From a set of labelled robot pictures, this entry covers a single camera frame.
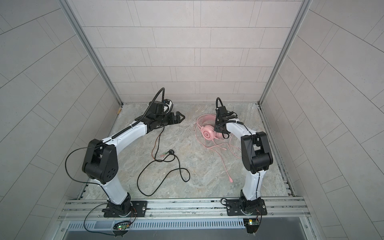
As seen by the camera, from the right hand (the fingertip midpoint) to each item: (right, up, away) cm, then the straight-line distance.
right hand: (219, 127), depth 98 cm
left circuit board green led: (-47, -40, -34) cm, 70 cm away
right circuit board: (+11, -42, -30) cm, 53 cm away
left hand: (-22, +8, -11) cm, 26 cm away
